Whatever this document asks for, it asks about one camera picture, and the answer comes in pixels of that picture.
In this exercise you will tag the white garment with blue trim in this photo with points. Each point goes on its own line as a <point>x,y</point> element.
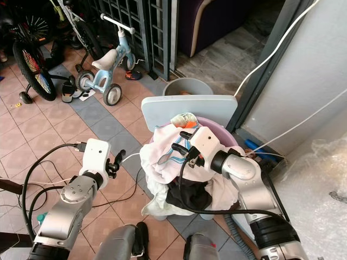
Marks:
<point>160,149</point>

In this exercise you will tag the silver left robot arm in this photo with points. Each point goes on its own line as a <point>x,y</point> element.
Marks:
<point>73,200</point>

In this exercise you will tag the bubble-wrapped white washing machine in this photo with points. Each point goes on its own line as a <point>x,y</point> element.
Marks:
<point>314,206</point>

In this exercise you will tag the cream patterned cloth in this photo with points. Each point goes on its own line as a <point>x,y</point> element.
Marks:
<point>181,118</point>

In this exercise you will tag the purple plastic laundry basket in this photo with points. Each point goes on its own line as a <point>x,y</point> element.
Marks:
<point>209,120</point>

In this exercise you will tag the black garment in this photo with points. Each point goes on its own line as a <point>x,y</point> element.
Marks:
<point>187,195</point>

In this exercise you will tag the grey plastic bucket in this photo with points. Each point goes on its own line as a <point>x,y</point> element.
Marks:
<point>181,86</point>

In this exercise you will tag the plain white cloth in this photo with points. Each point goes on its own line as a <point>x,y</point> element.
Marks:
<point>157,208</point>

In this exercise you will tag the red and black shoe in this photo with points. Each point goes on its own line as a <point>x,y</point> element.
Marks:
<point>133,75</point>

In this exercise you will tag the green water bottle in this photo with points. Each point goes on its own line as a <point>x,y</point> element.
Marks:
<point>42,218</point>

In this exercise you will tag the pale blue balance bike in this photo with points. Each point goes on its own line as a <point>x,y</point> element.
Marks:
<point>108,62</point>

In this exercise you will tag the grey robot right leg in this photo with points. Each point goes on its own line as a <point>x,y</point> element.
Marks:
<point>203,250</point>

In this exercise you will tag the black child's bicycle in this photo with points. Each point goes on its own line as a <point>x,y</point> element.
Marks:
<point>40,76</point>

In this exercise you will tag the purple sofa with beige trim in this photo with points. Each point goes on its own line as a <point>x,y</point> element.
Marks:
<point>217,21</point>

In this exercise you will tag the dark metal gate grille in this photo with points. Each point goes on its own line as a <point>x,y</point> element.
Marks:
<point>141,21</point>

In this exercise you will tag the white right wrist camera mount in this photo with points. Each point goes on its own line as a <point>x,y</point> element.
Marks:
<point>207,142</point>

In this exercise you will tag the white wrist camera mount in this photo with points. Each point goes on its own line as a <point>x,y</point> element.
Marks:
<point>100,154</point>
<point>207,142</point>

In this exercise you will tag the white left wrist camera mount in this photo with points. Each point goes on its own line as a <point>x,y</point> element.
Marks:
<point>100,154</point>

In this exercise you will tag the dark grey door frame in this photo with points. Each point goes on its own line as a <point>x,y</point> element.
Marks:
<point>260,81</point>

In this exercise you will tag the dark wooden furniture frame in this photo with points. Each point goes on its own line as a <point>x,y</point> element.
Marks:
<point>11,185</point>

